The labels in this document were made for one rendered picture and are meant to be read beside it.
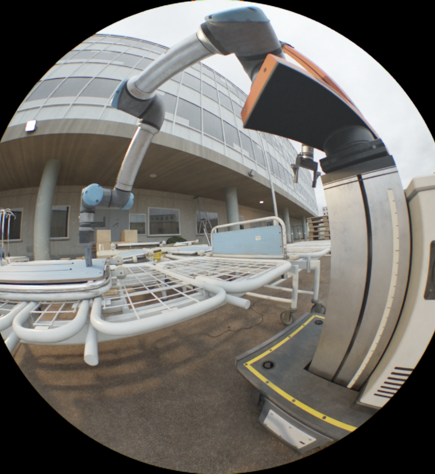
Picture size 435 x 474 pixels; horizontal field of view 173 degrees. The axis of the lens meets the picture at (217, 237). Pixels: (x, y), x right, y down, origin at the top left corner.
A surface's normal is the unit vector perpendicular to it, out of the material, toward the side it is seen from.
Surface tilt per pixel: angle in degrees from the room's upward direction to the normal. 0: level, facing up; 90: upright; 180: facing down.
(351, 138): 90
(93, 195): 94
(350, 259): 90
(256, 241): 90
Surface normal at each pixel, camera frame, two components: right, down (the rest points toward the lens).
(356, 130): -0.62, 0.02
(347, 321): -0.89, 0.04
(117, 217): 0.68, -0.07
